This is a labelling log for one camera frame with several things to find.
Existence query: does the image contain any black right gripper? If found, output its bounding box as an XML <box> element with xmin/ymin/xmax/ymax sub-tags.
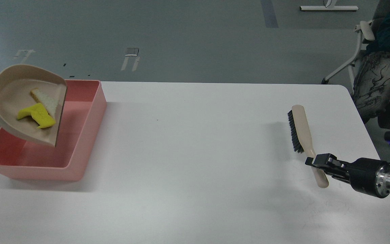
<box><xmin>305</xmin><ymin>154</ymin><xmax>390</xmax><ymax>198</ymax></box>

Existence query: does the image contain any beige brush with black bristles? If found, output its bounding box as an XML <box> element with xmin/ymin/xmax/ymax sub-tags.
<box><xmin>287</xmin><ymin>104</ymin><xmax>329</xmax><ymax>188</ymax></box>

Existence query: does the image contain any white bread slice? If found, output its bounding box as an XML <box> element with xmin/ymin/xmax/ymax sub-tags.
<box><xmin>30</xmin><ymin>88</ymin><xmax>58</xmax><ymax>118</ymax></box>

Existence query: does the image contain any yellow sponge piece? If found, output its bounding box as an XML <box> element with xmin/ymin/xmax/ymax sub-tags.
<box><xmin>17</xmin><ymin>103</ymin><xmax>56</xmax><ymax>129</ymax></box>

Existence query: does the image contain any beige plastic dustpan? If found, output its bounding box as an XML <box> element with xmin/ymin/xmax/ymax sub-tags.
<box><xmin>0</xmin><ymin>64</ymin><xmax>67</xmax><ymax>147</ymax></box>

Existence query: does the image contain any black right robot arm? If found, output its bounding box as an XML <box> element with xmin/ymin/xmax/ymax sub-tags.
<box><xmin>305</xmin><ymin>131</ymin><xmax>390</xmax><ymax>198</ymax></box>

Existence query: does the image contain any pink plastic bin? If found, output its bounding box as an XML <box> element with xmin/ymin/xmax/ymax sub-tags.
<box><xmin>0</xmin><ymin>80</ymin><xmax>107</xmax><ymax>181</ymax></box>

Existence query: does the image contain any person in teal sweater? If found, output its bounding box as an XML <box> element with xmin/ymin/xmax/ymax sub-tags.
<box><xmin>352</xmin><ymin>12</ymin><xmax>390</xmax><ymax>124</ymax></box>

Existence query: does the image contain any white office chair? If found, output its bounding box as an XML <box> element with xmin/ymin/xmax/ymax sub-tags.
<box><xmin>321</xmin><ymin>20</ymin><xmax>376</xmax><ymax>86</ymax></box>

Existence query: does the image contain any white bar on floor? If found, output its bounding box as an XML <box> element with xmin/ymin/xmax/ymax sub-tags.
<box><xmin>299</xmin><ymin>0</ymin><xmax>359</xmax><ymax>12</ymax></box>

